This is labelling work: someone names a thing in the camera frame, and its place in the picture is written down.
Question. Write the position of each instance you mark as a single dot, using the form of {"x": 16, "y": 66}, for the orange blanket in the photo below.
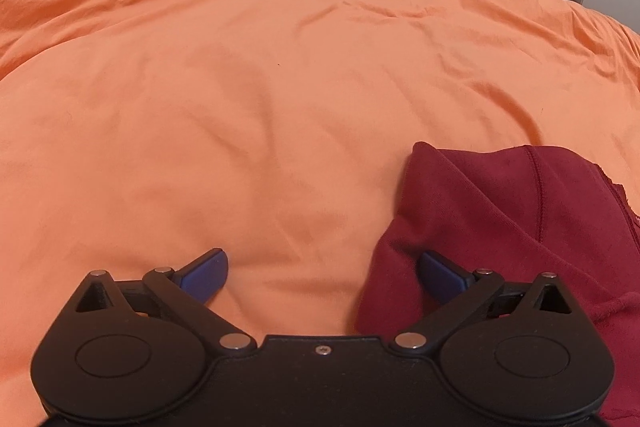
{"x": 200, "y": 107}

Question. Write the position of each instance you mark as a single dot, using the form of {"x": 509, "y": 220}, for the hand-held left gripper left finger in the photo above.
{"x": 205, "y": 274}

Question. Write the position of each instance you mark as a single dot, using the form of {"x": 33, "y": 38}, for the dark red garment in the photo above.
{"x": 500, "y": 217}

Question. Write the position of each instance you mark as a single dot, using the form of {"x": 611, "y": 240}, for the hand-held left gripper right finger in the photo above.
{"x": 440, "y": 274}

